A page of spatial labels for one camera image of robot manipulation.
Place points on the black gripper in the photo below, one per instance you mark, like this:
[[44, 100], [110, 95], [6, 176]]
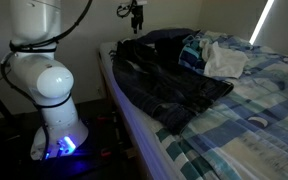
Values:
[[137, 13]]

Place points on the dark blue jeans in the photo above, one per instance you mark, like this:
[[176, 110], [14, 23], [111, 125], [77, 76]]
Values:
[[170, 90]]

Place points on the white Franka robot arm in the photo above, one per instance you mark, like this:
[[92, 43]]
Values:
[[50, 110]]

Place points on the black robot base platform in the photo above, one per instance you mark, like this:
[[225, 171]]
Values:
[[84, 166]]

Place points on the dark navy garment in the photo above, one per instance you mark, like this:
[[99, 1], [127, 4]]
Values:
[[164, 34]]

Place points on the black garment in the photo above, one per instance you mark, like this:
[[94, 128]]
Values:
[[169, 46]]

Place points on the teal striped garment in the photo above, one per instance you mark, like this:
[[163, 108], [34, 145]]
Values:
[[190, 55]]

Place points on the white mattress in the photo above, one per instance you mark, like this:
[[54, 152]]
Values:
[[130, 110]]

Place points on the white garment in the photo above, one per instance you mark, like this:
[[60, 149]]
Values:
[[224, 60]]

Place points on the blue checked duvet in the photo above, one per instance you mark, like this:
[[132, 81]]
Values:
[[250, 140]]

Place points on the wooden bed frame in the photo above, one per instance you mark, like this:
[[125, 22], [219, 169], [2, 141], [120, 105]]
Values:
[[106, 80]]

